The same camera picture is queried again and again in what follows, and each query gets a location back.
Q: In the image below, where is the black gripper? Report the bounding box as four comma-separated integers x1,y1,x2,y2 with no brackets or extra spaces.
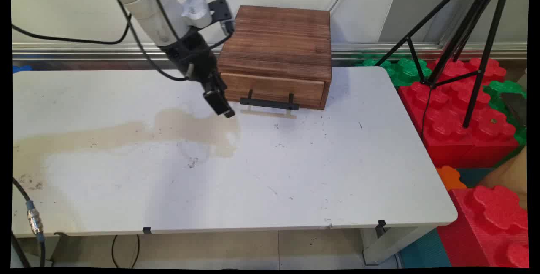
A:
162,29,236,119

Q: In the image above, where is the black bar drawer handle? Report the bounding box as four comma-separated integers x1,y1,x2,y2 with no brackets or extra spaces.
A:
239,89,300,111

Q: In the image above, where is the light wooden drawer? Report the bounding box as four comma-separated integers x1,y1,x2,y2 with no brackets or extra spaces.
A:
220,72,326,108

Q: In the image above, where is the dark brown wooden drawer cabinet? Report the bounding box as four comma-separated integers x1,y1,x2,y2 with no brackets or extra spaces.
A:
217,5,333,110

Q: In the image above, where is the green foam block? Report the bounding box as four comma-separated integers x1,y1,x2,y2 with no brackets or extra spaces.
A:
483,80,528,147
356,57,433,87

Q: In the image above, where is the white table leg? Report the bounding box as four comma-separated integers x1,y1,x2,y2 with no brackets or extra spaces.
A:
360,225,440,266

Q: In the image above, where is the large red foam block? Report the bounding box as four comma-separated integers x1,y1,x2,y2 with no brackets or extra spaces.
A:
398,57,520,169

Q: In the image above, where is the teal foam mat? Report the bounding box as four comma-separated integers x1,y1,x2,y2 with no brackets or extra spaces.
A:
400,228,453,269

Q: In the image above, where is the dark flat object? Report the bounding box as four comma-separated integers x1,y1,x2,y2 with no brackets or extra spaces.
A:
501,92,528,127

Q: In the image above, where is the red foam block with studs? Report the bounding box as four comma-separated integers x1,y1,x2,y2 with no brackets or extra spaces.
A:
436,185,530,269

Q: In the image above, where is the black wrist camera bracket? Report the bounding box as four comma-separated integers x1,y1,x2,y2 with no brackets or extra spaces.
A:
208,0,235,35

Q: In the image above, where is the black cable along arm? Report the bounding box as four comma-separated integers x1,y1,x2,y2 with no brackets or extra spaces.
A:
103,0,189,82

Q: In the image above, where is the aluminium wall rail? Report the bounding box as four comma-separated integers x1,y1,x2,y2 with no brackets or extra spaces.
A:
13,43,528,61

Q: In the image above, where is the long black looping cable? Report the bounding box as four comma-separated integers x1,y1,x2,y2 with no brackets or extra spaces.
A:
11,0,132,46

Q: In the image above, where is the thin black floor cable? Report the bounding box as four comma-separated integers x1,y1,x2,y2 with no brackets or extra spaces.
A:
111,234,141,269

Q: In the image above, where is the black cable with metal connector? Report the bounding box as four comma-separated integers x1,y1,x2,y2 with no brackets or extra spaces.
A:
11,177,46,268

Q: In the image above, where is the black camera tripod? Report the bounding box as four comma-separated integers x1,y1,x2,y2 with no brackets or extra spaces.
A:
375,0,514,129

